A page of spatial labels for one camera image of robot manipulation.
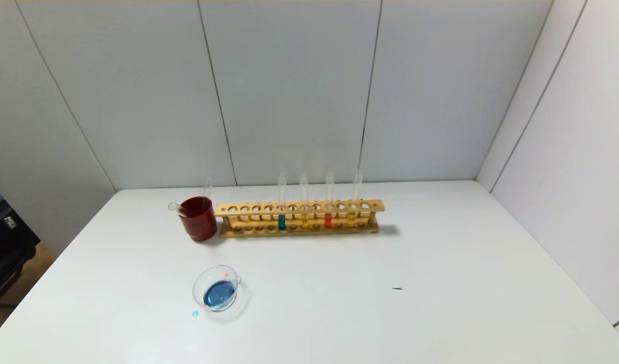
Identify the wooden test tube rack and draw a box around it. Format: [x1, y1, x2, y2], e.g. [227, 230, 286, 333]
[214, 199, 386, 239]

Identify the dark red cup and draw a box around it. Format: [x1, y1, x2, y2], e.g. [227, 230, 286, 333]
[176, 196, 217, 242]

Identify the yellow pigment test tube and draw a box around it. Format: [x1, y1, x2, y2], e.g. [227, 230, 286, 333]
[347, 170, 362, 228]
[299, 172, 310, 230]

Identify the blue liquid pool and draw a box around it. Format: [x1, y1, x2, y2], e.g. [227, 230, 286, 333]
[204, 281, 237, 309]

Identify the clear glass beaker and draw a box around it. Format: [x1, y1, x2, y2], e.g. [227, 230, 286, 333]
[192, 265, 250, 322]

